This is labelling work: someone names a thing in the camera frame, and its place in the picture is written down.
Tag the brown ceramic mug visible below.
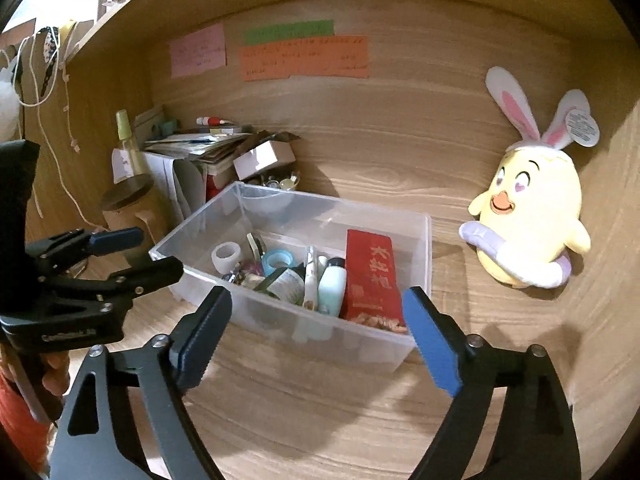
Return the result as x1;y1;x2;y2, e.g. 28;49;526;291
102;183;170;266

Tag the person left hand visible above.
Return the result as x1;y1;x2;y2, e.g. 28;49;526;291
0;343;72;409

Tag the teal tape roll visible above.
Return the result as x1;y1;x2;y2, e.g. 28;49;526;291
262;249;295;276

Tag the green sticky note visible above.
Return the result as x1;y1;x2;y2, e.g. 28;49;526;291
243;20;334;47

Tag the yellow chick plush toy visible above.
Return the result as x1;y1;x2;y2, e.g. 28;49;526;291
459;66;600;289

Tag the white spray bottle green cap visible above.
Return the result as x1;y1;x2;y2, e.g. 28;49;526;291
112;110;148;183

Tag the clear plastic storage bin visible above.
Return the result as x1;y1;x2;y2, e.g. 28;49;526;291
150;182;431;372

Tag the dark glass bottle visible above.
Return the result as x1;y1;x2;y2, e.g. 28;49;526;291
255;266;305;306

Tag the white tape roll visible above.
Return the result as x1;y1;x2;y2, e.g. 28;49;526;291
212;242;243;275

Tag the orange sticky note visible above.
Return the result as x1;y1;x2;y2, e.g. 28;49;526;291
240;35;369;81

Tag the mint green lotion bottle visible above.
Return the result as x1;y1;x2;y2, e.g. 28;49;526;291
318;257;346;318

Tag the white lip gloss tube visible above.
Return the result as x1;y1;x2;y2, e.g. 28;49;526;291
303;246;318;311

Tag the small white cardboard box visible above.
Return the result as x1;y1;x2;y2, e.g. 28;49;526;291
233;130;299;180

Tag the pink sticky note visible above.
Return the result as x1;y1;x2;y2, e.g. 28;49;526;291
169;23;227;78

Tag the orange sleeve forearm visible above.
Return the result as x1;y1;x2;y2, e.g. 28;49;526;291
1;366;50;476

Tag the wooden mug lid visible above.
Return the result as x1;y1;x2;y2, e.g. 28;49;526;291
100;174;154;211

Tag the red tea packet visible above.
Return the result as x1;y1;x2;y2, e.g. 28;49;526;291
341;229;408;335

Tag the white ceramic bowl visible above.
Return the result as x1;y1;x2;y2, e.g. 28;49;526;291
240;186;296;216

